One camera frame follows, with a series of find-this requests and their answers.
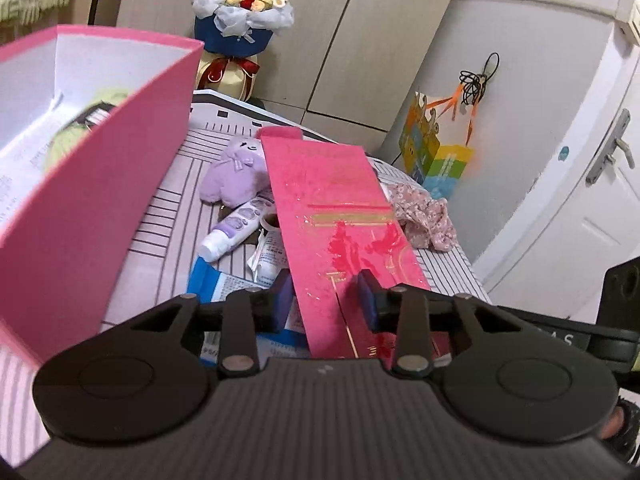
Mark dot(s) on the yellow flower bouquet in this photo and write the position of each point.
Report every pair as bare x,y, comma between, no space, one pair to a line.
240,15

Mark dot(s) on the colourful gift bag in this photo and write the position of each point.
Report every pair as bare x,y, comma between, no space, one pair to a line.
432,160

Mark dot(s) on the pink fabric piece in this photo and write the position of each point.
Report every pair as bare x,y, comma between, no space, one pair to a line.
280,133

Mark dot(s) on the white purple cream tube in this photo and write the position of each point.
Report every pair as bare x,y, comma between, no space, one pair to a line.
235,230

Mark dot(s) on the purple plush toy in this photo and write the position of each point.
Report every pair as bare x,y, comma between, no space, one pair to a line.
235,170

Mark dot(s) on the light green soft item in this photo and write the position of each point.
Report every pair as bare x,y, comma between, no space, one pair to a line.
67,142

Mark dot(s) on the pink floral scrunchie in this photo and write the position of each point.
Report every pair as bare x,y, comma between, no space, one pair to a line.
425,215

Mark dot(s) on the small brown tape roll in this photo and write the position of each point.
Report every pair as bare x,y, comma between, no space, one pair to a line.
271,221

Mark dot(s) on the blue white packet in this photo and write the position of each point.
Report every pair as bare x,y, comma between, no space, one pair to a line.
210,280

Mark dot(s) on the long red envelope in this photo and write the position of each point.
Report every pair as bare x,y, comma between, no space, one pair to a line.
340,210

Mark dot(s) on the beige wardrobe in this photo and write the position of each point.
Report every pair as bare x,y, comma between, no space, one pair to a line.
320,35

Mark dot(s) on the white door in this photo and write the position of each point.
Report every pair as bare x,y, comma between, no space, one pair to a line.
560,135

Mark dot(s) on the pink cardboard box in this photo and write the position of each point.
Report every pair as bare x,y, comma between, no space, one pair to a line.
100,210

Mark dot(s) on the white printed paper sheet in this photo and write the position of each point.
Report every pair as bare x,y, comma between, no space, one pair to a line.
25,155

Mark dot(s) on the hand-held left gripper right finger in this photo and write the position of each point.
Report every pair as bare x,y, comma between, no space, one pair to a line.
367,305

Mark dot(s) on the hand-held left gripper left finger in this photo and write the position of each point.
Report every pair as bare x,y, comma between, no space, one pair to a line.
281,305

